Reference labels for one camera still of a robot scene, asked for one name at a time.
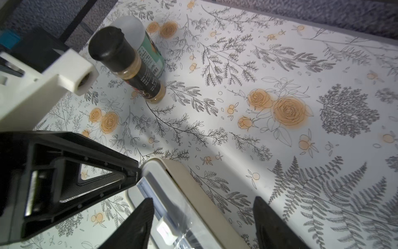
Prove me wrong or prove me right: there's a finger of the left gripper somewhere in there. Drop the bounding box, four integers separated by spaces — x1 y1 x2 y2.
1 131 141 244

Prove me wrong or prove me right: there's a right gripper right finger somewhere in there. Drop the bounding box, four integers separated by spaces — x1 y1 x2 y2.
253 196 309 249

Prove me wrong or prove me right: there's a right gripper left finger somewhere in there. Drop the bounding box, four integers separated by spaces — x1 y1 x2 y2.
99 198 154 249

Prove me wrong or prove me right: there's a clear plastic wrap sheet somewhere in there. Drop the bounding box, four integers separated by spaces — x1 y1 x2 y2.
154 215 205 249

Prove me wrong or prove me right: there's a grey plastic wrap dispenser box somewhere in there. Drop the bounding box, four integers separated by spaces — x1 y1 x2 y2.
125 158 248 249

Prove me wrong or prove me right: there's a small dark spice jar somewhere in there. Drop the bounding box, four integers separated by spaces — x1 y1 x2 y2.
88 26 166 104

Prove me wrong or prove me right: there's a clear green-label cup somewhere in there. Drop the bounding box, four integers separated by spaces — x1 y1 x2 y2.
110 16 165 78

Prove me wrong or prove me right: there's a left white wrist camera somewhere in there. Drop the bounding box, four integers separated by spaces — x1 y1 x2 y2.
1 28 99 132

